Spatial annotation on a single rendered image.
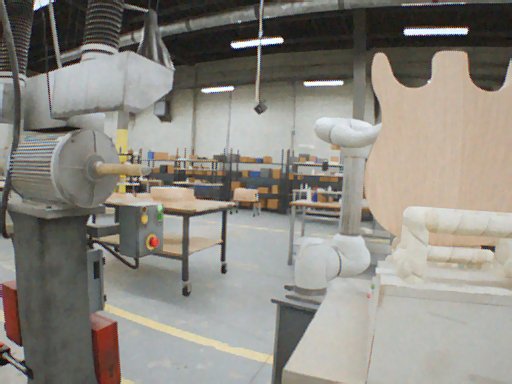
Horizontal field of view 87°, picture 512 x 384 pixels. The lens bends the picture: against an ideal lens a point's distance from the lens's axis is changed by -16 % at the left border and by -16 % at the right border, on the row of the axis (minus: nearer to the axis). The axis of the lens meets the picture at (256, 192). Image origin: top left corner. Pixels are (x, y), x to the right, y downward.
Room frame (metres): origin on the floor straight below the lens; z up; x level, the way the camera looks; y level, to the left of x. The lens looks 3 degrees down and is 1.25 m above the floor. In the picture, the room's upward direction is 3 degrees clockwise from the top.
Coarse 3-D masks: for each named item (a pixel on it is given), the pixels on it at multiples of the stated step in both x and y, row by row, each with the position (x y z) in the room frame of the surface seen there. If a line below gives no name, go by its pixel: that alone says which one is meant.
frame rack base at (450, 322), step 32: (384, 288) 0.43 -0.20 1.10; (416, 288) 0.41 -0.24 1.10; (448, 288) 0.41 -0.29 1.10; (480, 288) 0.40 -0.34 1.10; (384, 320) 0.43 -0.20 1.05; (416, 320) 0.41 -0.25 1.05; (448, 320) 0.39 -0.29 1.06; (480, 320) 0.38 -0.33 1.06; (384, 352) 0.42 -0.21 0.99; (416, 352) 0.41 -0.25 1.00; (448, 352) 0.39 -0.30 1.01; (480, 352) 0.38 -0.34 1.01
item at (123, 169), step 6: (102, 168) 0.90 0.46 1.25; (108, 168) 0.89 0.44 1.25; (114, 168) 0.88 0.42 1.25; (120, 168) 0.87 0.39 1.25; (126, 168) 0.86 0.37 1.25; (132, 168) 0.85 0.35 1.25; (138, 168) 0.84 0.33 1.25; (120, 174) 0.88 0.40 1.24; (126, 174) 0.87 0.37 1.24; (132, 174) 0.86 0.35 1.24; (138, 174) 0.85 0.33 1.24
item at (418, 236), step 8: (416, 224) 0.43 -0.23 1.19; (408, 232) 0.44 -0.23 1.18; (416, 232) 0.43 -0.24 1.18; (424, 232) 0.42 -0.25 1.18; (408, 240) 0.44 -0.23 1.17; (416, 240) 0.43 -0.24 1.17; (424, 240) 0.42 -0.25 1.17; (408, 248) 0.44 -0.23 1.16; (416, 248) 0.42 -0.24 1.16; (424, 248) 0.42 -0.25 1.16; (408, 256) 0.43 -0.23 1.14; (416, 256) 0.42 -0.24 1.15; (424, 256) 0.42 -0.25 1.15; (416, 264) 0.42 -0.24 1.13; (424, 264) 0.42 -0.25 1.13; (416, 272) 0.42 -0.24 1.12; (424, 272) 0.43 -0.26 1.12; (408, 280) 0.43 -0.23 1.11; (416, 280) 0.42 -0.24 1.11
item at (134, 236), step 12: (120, 204) 1.14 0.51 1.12; (132, 204) 1.15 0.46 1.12; (144, 204) 1.17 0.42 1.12; (156, 204) 1.21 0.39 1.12; (120, 216) 1.14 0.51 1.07; (132, 216) 1.12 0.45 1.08; (156, 216) 1.20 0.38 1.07; (120, 228) 1.14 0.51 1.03; (132, 228) 1.12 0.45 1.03; (144, 228) 1.14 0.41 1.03; (156, 228) 1.21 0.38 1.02; (96, 240) 1.16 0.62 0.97; (120, 240) 1.14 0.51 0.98; (132, 240) 1.12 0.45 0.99; (144, 240) 1.14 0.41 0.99; (120, 252) 1.14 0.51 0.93; (132, 252) 1.12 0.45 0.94; (144, 252) 1.14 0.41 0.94; (156, 252) 1.22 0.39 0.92; (132, 264) 1.16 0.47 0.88
